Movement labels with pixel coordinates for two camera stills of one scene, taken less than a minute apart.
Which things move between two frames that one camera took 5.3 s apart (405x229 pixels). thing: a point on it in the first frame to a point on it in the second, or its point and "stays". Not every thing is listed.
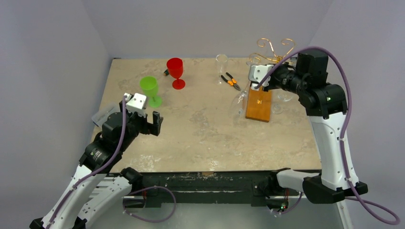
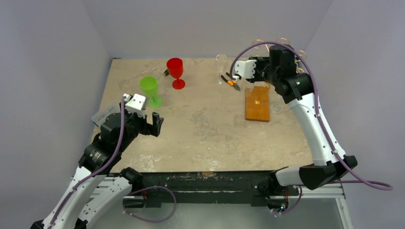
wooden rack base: x=259 y=104 stays
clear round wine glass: x=277 y=108 stays
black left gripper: x=149 y=128 stays
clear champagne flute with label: x=239 y=102 to x=259 y=93
